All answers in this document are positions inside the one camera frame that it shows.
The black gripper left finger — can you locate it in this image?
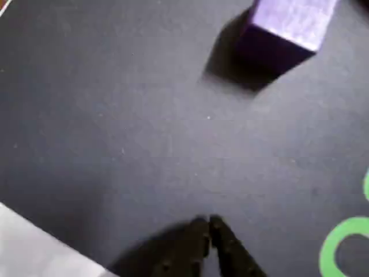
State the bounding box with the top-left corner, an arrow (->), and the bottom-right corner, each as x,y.
149,216 -> 210,277

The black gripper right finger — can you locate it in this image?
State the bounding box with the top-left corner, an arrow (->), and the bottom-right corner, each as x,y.
209,215 -> 269,277

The purple wooden block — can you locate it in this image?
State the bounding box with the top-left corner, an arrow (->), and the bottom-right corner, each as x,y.
234,0 -> 338,91

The dark mat with printed letters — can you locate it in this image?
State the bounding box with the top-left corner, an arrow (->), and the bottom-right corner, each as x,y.
0,0 -> 369,277

